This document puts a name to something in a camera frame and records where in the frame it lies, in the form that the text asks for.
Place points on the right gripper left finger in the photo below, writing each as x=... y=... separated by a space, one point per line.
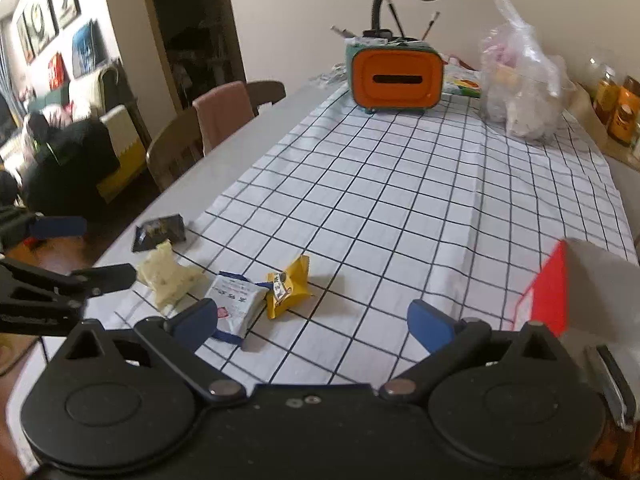
x=193 y=326

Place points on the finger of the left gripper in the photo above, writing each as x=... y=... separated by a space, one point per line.
x=57 y=227
x=103 y=280

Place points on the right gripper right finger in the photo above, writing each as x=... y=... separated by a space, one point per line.
x=431 y=328

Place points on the cream snack packet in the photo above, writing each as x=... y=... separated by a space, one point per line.
x=169 y=280

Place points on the yellow snack packet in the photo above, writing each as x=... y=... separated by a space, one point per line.
x=288 y=288

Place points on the black snack packet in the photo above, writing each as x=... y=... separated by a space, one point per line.
x=156 y=231

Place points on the checkered white tablecloth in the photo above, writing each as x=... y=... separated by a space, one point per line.
x=390 y=208

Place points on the red cardboard box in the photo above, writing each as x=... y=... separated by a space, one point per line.
x=584 y=289

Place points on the left wooden chair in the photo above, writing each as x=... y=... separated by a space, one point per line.
x=179 y=146

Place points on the clear plastic bag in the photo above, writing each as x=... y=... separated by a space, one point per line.
x=524 y=90

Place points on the orange teal tissue box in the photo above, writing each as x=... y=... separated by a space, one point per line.
x=393 y=74

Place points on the orange thermos bottle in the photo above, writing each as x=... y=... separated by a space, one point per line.
x=623 y=121

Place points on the amber spray bottle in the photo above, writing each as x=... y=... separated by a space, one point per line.
x=605 y=98

